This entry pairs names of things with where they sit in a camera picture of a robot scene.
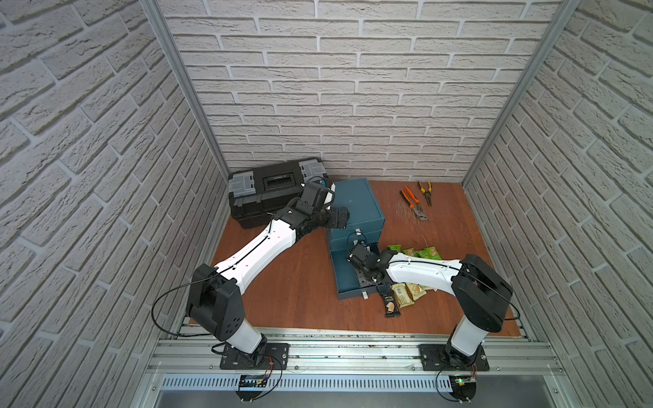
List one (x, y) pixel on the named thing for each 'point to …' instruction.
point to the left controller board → (251, 381)
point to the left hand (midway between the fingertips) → (343, 211)
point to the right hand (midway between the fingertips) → (370, 274)
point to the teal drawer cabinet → (357, 196)
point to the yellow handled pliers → (428, 193)
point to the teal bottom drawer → (347, 281)
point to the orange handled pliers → (415, 206)
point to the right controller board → (463, 387)
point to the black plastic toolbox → (257, 195)
